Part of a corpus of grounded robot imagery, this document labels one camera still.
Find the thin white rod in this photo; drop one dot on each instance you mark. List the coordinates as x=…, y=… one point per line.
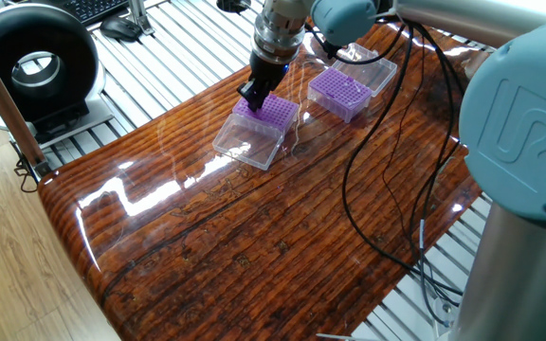
x=335, y=335

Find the brown wooden post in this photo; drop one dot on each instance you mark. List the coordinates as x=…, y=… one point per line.
x=8, y=114

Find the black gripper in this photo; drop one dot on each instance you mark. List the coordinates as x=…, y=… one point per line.
x=269, y=70

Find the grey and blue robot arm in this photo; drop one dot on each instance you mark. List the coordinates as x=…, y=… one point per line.
x=529, y=142

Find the purple pipette tip holder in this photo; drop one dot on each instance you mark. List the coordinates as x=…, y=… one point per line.
x=341, y=93
x=249, y=142

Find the silver ribbed wrist flange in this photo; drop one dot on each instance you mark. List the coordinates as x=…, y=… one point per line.
x=277, y=38

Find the glossy wood grain mat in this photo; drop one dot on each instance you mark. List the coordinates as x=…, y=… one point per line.
x=282, y=237

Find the black computer keyboard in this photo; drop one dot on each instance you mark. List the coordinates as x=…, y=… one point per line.
x=98, y=8

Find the black computer mouse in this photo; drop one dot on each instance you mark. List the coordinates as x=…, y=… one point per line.
x=121, y=28

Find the white wrist adapter housing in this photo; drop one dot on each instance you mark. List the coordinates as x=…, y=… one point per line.
x=285, y=8

